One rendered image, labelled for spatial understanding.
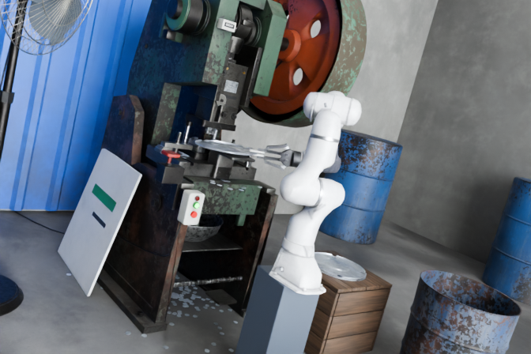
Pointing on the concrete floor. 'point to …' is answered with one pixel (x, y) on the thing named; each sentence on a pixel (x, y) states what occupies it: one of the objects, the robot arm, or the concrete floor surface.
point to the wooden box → (348, 314)
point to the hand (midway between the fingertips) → (256, 152)
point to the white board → (98, 218)
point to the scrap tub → (458, 317)
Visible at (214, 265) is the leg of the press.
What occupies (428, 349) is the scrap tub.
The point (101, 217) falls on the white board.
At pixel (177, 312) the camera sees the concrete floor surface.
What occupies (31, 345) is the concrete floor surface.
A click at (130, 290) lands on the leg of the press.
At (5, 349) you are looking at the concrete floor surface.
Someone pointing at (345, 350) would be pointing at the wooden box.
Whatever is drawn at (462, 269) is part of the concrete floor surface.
